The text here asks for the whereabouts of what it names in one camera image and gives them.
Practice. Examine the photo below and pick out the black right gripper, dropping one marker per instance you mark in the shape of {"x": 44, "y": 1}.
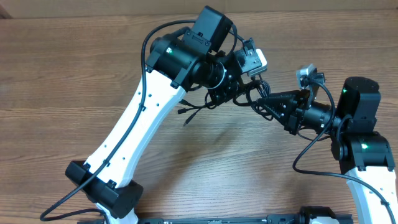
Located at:
{"x": 292, "y": 112}

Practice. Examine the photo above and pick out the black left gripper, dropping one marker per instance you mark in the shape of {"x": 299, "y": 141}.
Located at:
{"x": 220, "y": 96}

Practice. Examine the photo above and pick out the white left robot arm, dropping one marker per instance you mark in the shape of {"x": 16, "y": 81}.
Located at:
{"x": 172, "y": 66}

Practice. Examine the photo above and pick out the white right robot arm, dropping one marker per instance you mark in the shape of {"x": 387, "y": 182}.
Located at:
{"x": 364, "y": 155}

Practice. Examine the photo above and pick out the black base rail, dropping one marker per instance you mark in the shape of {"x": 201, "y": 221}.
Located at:
{"x": 309, "y": 214}

